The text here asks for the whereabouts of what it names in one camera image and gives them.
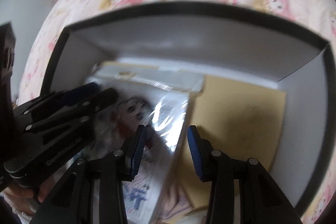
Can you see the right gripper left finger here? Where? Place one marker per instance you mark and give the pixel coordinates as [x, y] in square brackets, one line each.
[133, 153]

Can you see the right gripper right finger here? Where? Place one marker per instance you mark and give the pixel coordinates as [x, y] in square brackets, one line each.
[200, 150]

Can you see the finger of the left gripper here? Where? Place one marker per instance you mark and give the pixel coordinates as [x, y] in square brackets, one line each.
[45, 105]
[67, 118]

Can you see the Shin-chan bead art kit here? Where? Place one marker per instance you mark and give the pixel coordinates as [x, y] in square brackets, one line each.
[154, 98]

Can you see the person left hand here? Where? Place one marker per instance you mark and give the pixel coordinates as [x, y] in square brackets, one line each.
[19, 198]

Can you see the black storage box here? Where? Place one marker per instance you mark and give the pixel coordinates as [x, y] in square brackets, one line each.
[221, 40]

